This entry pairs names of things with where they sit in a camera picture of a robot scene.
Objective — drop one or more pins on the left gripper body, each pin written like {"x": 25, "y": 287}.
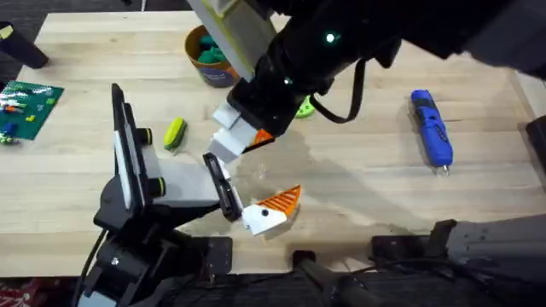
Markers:
{"x": 183, "y": 183}

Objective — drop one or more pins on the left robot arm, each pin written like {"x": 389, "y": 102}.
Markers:
{"x": 128, "y": 264}

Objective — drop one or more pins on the blue electric screwdriver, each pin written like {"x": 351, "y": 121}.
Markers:
{"x": 428, "y": 128}

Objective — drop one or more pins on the black cylindrical object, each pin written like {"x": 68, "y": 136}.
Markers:
{"x": 23, "y": 49}

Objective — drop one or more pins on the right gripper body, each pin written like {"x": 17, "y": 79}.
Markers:
{"x": 307, "y": 55}

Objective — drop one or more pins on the green yellow toy vegetable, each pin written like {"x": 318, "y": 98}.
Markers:
{"x": 175, "y": 134}

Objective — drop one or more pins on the black rail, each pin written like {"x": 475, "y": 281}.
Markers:
{"x": 256, "y": 292}

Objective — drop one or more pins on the orange ribbed wedge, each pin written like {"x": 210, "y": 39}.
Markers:
{"x": 261, "y": 137}

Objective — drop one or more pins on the left wrist upright plate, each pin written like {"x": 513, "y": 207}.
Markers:
{"x": 119, "y": 111}

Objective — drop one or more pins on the wrist upright plate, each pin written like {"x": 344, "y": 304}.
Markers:
{"x": 239, "y": 34}
{"x": 119, "y": 111}

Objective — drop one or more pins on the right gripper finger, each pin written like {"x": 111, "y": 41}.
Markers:
{"x": 227, "y": 116}

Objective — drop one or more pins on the right wrist upright plate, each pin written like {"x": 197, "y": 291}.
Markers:
{"x": 239, "y": 34}

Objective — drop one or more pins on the green board with toy blocks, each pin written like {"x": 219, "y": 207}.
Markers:
{"x": 30, "y": 106}

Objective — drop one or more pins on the brown tub with toys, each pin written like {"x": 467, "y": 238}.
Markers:
{"x": 213, "y": 77}

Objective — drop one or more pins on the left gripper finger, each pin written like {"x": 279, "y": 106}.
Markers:
{"x": 266, "y": 217}
{"x": 232, "y": 138}

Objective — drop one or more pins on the green disc with holes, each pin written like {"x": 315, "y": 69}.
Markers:
{"x": 305, "y": 111}

